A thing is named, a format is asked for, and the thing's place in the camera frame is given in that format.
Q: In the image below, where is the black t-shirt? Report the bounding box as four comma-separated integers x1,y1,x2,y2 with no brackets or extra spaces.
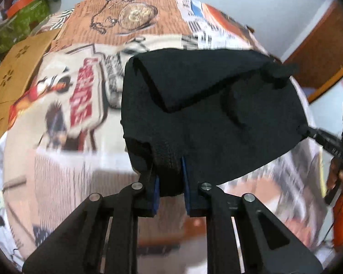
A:
121,48,309,197

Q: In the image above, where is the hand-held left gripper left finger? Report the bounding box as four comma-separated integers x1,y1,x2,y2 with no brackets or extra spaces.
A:
22,173,161,274

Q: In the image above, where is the cardboard box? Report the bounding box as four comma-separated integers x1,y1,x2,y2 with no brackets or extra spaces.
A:
0,30,60,137

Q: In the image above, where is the green bag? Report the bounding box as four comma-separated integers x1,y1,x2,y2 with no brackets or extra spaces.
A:
0,0,50,55

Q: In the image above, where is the wooden door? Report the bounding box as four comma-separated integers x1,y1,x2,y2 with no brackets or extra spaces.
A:
281,0,343,103

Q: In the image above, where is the orange box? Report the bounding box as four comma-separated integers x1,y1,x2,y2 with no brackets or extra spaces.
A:
7,0,36,18

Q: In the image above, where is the printed tablecloth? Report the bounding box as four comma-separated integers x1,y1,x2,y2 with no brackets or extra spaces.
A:
0,0,332,274

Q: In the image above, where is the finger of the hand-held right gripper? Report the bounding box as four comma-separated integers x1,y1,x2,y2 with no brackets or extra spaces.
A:
299,123,343,167

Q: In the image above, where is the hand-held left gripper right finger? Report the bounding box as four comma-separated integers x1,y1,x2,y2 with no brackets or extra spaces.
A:
181,156,323,274

